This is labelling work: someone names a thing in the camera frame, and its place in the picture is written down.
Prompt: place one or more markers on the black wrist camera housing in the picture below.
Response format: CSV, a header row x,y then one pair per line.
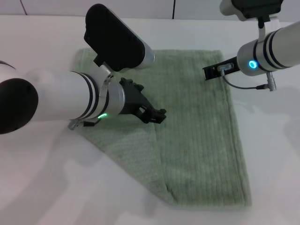
x,y
255,8
112,37

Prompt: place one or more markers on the black left wrist camera housing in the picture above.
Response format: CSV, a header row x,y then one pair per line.
x,y
112,37

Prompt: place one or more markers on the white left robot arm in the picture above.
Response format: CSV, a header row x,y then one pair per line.
x,y
58,96

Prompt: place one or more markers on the black right wrist camera housing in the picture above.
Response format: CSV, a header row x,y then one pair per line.
x,y
255,8

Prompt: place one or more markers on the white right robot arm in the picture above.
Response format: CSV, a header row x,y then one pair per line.
x,y
279,47

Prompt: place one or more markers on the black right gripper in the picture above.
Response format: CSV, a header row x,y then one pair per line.
x,y
230,66

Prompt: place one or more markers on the light green ribbed towel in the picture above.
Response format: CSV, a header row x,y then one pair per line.
x,y
199,140

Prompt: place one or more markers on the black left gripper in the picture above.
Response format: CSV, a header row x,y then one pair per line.
x,y
133,98

